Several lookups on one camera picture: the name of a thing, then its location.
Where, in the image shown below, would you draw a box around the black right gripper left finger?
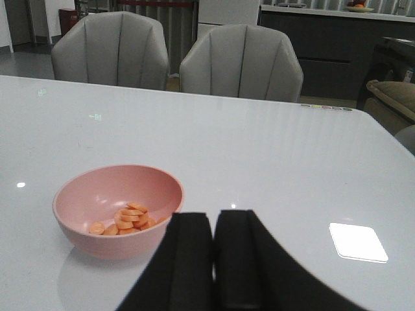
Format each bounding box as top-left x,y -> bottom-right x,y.
117,213 -> 213,310

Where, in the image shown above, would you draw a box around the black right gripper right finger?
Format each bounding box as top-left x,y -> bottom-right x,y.
213,210 -> 361,310

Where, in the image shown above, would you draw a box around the grey chair right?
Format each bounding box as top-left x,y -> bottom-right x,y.
179,24 -> 303,102

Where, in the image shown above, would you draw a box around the grey chair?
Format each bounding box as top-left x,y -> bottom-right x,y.
51,11 -> 169,90
179,24 -> 303,102

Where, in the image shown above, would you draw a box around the white refrigerator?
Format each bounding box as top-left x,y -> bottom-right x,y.
197,0 -> 262,39

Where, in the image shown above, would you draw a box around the fruit plate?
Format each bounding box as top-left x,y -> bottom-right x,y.
345,0 -> 374,13

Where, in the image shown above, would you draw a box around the dark kitchen counter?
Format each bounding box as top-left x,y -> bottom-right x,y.
259,5 -> 414,100

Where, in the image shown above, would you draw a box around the orange ham slices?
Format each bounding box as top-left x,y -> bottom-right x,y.
88,202 -> 169,236

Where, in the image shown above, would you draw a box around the red bin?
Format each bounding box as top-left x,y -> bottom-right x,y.
58,8 -> 78,36

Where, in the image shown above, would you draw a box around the grey chair left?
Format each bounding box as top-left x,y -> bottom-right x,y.
51,11 -> 169,90

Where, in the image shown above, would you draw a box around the pink bowl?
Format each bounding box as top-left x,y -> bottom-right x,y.
53,165 -> 184,260

